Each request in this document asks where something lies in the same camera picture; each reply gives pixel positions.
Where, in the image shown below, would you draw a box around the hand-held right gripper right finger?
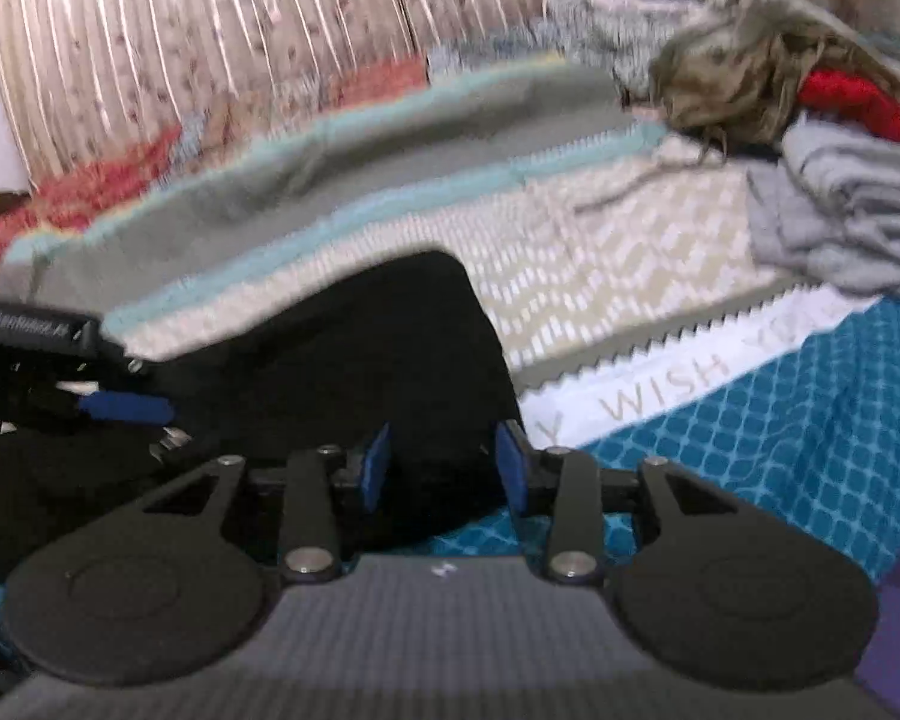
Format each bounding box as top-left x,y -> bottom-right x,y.
493,420 -> 727,584

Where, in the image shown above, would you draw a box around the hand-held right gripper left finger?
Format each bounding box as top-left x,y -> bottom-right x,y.
141,421 -> 395,584

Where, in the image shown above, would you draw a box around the white grey knit blanket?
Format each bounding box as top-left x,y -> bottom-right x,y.
426,0 -> 710,102

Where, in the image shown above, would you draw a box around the grey crumpled garment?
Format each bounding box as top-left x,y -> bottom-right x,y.
745,118 -> 900,299

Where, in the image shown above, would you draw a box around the teal grey cream bedspread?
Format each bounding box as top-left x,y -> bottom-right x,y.
0,60 -> 900,587

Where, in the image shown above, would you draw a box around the olive green crumpled cloth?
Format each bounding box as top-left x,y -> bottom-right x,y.
647,0 -> 900,160

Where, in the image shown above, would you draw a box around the red floral patchwork quilt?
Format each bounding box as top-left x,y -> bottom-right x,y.
0,58 -> 430,287

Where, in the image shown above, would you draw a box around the beige leaf print curtain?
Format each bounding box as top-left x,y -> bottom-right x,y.
0,0 -> 552,177

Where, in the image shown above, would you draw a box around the black pants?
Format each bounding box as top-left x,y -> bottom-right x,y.
0,249 -> 524,584

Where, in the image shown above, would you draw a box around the red cloth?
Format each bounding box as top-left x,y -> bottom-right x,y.
797,67 -> 900,152

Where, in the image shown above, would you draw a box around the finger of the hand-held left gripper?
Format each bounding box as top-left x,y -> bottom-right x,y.
75,388 -> 178,427

